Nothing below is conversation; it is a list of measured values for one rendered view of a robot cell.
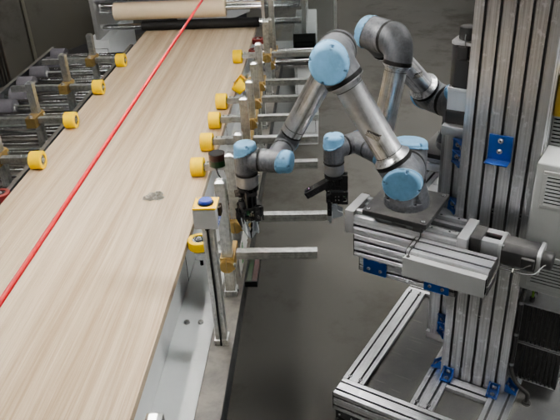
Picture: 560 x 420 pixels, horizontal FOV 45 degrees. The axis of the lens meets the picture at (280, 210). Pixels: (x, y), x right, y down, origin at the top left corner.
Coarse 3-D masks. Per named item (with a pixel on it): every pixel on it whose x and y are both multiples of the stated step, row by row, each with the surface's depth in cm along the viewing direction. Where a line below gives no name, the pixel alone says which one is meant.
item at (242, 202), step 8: (248, 192) 218; (256, 192) 218; (240, 200) 225; (248, 200) 221; (256, 200) 221; (240, 208) 223; (248, 208) 220; (256, 208) 221; (248, 216) 223; (256, 216) 222
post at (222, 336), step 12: (204, 240) 197; (216, 240) 200; (216, 252) 199; (216, 264) 201; (216, 276) 204; (216, 288) 206; (216, 300) 207; (216, 312) 211; (216, 324) 213; (216, 336) 216; (228, 336) 218
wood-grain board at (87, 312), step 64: (128, 64) 417; (192, 64) 410; (64, 128) 331; (128, 128) 327; (192, 128) 323; (64, 192) 272; (128, 192) 269; (192, 192) 266; (0, 256) 233; (64, 256) 231; (128, 256) 229; (0, 320) 202; (64, 320) 200; (128, 320) 199; (0, 384) 178; (64, 384) 177; (128, 384) 176
